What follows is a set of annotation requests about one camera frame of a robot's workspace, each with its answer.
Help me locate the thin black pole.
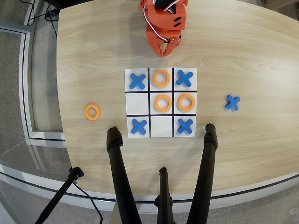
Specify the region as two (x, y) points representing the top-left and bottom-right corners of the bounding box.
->
(34, 167), (85, 224)

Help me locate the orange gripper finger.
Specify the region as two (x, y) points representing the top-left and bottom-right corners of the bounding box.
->
(149, 42), (166, 57)
(162, 37), (182, 57)

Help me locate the blue foam cross piece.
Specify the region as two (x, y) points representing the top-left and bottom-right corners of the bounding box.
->
(177, 118), (194, 135)
(129, 73), (147, 91)
(225, 95), (241, 112)
(175, 70), (194, 88)
(130, 119), (148, 135)

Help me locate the white framed glass panel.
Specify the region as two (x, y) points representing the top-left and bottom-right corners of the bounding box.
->
(0, 25), (67, 149)

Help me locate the short black tripod leg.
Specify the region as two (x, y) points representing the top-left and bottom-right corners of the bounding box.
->
(154, 166), (175, 224)

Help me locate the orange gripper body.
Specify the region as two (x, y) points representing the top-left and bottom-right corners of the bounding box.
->
(146, 24), (183, 45)

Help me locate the black floor cable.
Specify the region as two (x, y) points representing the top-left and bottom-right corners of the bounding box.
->
(24, 0), (59, 37)

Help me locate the black pole cable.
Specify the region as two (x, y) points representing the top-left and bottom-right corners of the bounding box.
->
(71, 181), (104, 224)

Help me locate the white tic-tac-toe board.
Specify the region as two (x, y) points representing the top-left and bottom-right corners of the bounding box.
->
(124, 67), (198, 139)

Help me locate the orange foam ring piece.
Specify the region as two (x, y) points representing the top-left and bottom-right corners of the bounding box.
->
(177, 93), (196, 112)
(154, 94), (173, 112)
(152, 69), (171, 88)
(84, 103), (101, 121)

